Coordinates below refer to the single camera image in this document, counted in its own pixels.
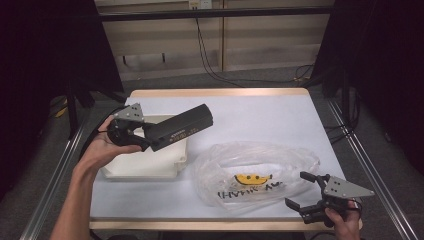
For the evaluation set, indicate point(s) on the white plastic bin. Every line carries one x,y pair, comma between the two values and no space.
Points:
150,161

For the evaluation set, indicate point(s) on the black curtain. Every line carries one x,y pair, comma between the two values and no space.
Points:
46,50
383,66

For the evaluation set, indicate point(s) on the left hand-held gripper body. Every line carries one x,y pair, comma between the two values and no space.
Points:
121,131

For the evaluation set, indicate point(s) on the long black box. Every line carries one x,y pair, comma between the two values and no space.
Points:
181,126

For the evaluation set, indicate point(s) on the black metal stand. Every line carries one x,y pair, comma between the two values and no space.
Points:
74,110

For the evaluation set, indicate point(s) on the clear plastic bag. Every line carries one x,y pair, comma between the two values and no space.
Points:
260,156

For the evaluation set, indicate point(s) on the black horizontal bar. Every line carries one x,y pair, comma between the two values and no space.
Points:
216,13

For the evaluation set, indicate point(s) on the white wall socket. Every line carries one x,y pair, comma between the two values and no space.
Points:
200,3

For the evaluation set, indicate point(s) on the aluminium rail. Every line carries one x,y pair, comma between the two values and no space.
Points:
370,173
53,180

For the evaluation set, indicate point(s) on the person's left hand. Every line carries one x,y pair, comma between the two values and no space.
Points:
98,150

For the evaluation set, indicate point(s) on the person's right hand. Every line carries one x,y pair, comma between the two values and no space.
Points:
348,225

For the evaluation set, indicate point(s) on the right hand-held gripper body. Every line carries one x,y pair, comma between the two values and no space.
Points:
341,188

